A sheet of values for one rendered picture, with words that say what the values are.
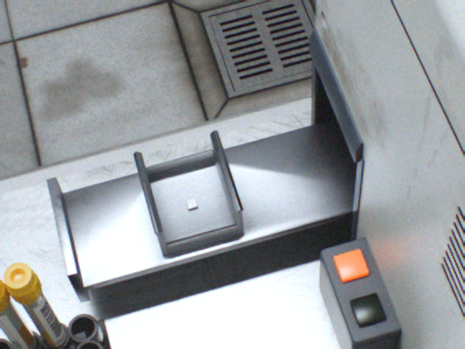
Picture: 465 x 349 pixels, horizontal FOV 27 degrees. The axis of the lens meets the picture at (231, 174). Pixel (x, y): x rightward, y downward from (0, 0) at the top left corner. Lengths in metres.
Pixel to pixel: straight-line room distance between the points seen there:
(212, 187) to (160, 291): 0.07
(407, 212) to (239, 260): 0.18
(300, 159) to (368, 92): 0.14
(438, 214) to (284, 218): 0.19
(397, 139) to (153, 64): 1.38
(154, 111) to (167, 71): 0.09
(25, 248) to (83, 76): 1.18
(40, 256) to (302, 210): 0.17
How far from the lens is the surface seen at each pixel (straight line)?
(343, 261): 0.56
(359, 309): 0.55
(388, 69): 0.43
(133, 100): 1.77
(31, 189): 0.67
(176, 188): 0.61
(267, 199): 0.60
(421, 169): 0.42
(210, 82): 1.77
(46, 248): 0.65
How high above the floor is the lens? 1.44
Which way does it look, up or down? 60 degrees down
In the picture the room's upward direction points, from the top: 7 degrees counter-clockwise
